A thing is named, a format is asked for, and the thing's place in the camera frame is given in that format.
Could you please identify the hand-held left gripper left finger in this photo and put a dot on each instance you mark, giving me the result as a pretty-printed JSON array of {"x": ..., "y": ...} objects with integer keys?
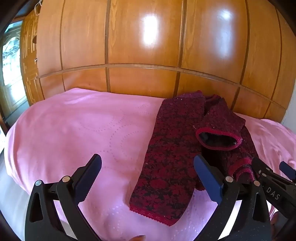
[{"x": 89, "y": 178}]

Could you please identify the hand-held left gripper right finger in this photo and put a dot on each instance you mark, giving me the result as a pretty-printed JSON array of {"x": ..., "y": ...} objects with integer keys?
[{"x": 208, "y": 178}]

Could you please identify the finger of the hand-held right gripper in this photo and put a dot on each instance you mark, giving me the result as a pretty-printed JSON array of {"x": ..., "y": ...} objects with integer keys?
[
  {"x": 284, "y": 185},
  {"x": 288, "y": 169}
]

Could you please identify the dark red floral sweater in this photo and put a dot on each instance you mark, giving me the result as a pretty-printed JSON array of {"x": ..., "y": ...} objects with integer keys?
[{"x": 171, "y": 162}]

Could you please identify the pink blanket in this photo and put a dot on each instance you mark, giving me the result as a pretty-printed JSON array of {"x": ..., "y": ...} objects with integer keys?
[{"x": 69, "y": 127}]

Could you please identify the wooden wardrobe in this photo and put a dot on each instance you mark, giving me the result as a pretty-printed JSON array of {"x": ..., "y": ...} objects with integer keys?
[{"x": 143, "y": 34}]

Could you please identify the white hanger hook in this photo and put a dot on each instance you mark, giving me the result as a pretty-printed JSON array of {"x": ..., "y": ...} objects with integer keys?
[{"x": 38, "y": 5}]

